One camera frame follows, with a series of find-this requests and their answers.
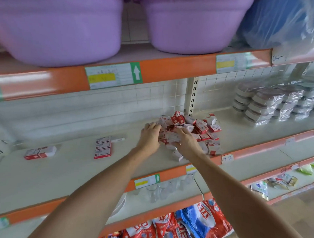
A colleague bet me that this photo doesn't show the person's right hand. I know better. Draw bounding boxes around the person's right hand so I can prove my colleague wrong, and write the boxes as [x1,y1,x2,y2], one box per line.
[170,125,205,161]

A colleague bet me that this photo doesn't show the person's left hand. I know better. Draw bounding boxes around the person's left hand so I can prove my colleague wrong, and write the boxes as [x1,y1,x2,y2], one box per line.
[134,123,164,157]

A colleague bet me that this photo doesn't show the pile of red white boxes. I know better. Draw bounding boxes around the pile of red white boxes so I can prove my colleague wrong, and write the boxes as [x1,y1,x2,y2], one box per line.
[156,109,224,164]

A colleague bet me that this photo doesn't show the white shelf with orange edges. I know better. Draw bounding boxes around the white shelf with orange edges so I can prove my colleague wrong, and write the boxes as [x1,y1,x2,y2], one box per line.
[0,37,314,238]

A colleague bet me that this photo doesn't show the person's right forearm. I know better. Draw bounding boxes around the person's right forearm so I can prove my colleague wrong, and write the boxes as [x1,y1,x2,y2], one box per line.
[191,148,302,238]

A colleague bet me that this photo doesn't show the person's left forearm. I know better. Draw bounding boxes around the person's left forearm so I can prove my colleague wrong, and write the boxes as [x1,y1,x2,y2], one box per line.
[17,146,152,238]

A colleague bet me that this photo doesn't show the white perforated shelf upright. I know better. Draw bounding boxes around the white perforated shelf upright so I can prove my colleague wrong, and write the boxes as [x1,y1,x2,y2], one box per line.
[185,76,202,117]

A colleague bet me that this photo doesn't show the cluster of clear glasses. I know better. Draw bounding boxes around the cluster of clear glasses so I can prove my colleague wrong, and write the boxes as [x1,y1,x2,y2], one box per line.
[144,175,198,204]

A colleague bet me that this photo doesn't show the pile of large red bags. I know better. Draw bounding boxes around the pile of large red bags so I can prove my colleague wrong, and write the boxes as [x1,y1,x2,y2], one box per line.
[93,197,235,238]

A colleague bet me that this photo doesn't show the stacks of wrapped containers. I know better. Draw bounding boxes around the stacks of wrapped containers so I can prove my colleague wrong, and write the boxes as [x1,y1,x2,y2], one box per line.
[231,79,314,127]

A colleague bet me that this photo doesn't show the purple plastic basin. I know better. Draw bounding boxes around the purple plastic basin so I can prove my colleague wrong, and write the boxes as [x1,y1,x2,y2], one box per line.
[135,0,272,57]
[0,0,128,69]

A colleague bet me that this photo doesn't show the blue plastic bag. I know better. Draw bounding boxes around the blue plastic bag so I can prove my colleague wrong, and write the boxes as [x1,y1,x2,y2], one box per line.
[240,0,314,57]

